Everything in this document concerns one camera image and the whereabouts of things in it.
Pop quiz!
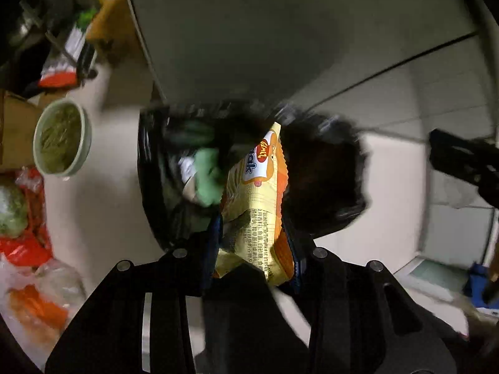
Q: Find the red bag with cabbage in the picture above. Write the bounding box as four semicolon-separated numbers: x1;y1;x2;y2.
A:
0;165;53;267

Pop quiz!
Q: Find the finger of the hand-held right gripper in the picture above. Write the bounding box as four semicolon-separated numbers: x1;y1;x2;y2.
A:
429;128;499;189

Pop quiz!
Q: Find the clear bag of carrots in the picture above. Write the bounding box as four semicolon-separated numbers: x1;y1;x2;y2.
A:
0;253;86;359

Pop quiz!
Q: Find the white cabinet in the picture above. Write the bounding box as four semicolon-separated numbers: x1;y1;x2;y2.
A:
124;0;492;125

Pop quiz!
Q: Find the brown wooden stool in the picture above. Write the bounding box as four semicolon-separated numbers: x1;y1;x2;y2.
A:
86;0;145;67

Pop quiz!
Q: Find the green bowl of vegetables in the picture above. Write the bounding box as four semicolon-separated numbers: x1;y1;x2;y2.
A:
33;98;92;178

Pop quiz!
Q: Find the white framed glass panel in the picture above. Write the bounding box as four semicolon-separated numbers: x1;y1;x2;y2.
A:
405;255;472;300

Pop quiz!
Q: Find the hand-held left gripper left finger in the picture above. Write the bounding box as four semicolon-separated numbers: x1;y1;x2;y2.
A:
45;217;224;374

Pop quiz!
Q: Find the person's black trouser leg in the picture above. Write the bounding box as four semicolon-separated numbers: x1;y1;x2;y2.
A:
203;263;312;374

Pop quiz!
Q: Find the black trash bag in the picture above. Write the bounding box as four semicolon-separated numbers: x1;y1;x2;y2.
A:
137;99;369;254

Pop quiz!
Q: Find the metal rack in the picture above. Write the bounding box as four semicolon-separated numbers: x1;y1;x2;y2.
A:
0;0;98;98

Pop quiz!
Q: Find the green wrapper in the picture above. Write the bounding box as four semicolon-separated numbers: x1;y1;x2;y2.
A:
193;146;229;207

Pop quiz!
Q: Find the red and white packet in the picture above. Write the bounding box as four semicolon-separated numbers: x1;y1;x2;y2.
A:
38;19;98;88

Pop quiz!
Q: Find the blue object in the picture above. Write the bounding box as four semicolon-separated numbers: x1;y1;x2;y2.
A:
464;261;499;312

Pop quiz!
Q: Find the yellow snack packet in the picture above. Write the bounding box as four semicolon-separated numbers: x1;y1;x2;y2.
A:
214;122;295;287

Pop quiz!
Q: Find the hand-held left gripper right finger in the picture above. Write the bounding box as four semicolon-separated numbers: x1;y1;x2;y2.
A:
281;222;488;374

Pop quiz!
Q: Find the brown cardboard box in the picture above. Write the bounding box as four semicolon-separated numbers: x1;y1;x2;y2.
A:
0;89;43;172

